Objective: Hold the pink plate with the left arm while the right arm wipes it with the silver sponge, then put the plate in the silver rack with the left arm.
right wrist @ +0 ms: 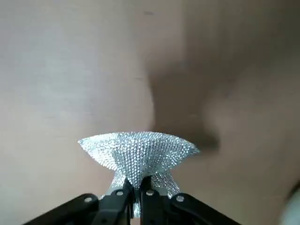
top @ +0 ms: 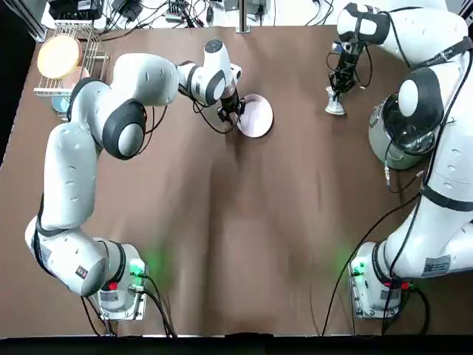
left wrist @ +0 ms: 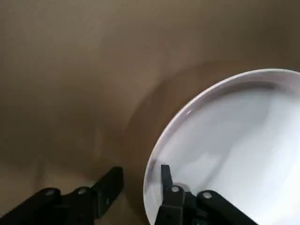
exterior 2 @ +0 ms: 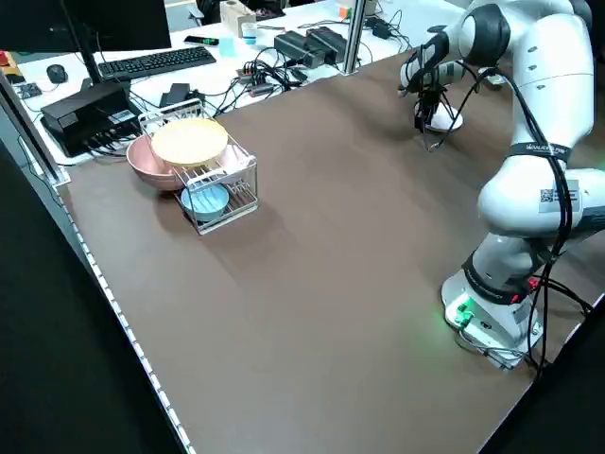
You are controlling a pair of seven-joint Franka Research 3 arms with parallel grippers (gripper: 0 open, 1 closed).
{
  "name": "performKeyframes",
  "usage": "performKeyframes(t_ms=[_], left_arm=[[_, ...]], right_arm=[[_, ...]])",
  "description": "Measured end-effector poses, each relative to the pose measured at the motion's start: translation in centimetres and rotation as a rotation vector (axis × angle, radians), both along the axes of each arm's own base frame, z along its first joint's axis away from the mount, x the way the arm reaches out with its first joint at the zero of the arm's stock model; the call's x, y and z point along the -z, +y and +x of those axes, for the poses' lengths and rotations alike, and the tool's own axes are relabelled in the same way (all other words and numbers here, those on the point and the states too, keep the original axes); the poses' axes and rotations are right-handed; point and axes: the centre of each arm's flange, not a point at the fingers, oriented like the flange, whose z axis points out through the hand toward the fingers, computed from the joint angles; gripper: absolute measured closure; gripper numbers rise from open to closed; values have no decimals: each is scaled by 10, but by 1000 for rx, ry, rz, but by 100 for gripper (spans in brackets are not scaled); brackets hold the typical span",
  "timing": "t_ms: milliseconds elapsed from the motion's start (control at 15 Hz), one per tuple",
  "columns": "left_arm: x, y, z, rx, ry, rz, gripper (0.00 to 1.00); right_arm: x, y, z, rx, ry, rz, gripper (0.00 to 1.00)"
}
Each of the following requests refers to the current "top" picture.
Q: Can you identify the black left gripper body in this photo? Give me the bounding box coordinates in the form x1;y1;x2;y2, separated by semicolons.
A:
220;90;241;114

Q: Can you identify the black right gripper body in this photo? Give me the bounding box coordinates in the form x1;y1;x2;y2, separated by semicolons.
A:
337;47;362;75

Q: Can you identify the silver mesh sponge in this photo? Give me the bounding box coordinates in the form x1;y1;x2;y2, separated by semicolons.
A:
324;87;347;117

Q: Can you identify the silver wire dish rack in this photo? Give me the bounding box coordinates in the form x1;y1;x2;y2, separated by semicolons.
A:
33;20;111;123

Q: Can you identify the silver cooker with glass lid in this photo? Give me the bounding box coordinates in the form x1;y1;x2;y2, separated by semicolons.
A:
368;91;445;172

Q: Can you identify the small black power adapter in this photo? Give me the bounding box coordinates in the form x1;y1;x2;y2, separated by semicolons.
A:
112;0;142;21

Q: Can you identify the black cable with metal connector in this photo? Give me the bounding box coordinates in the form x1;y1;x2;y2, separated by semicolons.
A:
382;110;459;193

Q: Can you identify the pink plate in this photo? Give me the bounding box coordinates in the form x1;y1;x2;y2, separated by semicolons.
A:
236;94;275;139

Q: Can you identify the aluminium profile post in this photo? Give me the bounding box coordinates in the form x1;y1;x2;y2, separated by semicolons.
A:
238;0;250;33
22;0;48;41

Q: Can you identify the usb hub with plugs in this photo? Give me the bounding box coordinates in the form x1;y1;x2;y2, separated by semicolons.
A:
165;10;195;24

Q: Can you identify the blue bowl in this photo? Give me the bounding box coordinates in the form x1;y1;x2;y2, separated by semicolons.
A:
50;95;73;114

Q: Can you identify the small pale pink bowl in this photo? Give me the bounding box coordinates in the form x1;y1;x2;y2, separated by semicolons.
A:
64;65;92;90

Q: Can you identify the black electronics box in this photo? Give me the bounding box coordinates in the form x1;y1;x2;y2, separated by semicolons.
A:
47;0;103;20

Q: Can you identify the yellow plate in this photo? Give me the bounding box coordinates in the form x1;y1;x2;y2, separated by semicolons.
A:
37;35;81;79

